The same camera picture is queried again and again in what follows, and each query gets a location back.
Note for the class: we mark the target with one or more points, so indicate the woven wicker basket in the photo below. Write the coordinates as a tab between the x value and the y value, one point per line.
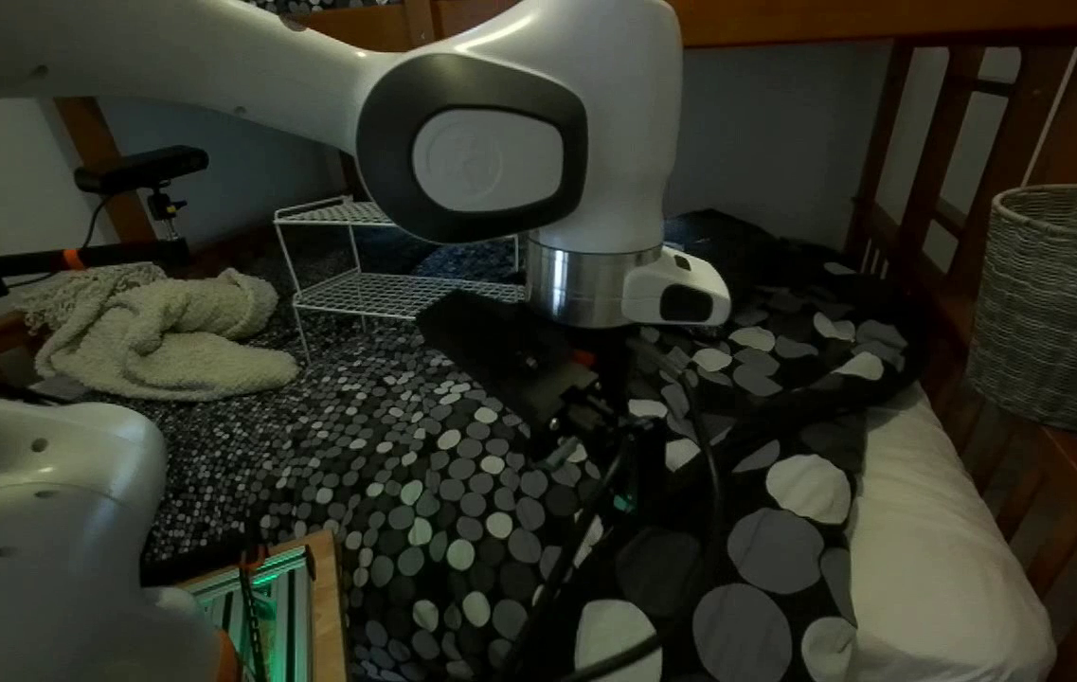
1059	303

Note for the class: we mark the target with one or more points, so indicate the camera on mount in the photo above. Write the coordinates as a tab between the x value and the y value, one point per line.
142	169

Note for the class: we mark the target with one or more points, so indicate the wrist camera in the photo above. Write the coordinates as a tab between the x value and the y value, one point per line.
491	346

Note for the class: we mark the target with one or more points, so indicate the cream fluffy blanket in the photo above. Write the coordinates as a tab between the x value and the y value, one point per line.
169	346

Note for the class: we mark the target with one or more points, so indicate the black blanket with grey dots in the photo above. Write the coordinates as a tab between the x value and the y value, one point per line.
424	493

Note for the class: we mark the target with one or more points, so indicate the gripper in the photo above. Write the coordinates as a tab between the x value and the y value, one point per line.
628	455

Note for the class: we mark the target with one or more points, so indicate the white mattress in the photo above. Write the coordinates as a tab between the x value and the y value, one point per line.
936	568

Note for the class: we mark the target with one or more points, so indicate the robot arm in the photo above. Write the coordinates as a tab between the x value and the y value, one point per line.
216	57

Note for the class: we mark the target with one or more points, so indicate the wooden bunk bed frame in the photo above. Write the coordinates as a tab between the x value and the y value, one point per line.
879	21

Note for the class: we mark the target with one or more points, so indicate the grey knitted throw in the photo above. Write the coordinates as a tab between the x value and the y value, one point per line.
88	284

